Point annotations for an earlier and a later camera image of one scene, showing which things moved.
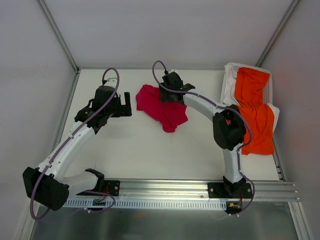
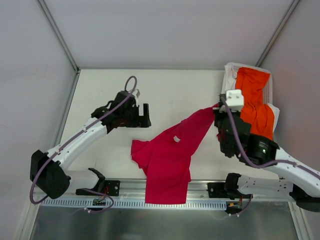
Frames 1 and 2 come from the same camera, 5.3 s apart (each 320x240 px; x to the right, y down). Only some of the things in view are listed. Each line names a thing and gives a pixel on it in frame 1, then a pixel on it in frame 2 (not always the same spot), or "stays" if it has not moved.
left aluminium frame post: (58, 33) stays
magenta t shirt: (171, 115) to (165, 159)
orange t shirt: (249, 83) stays
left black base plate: (111, 187) stays
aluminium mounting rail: (198, 189) stays
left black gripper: (120, 106) to (138, 116)
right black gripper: (171, 94) to (219, 120)
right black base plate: (222, 190) stays
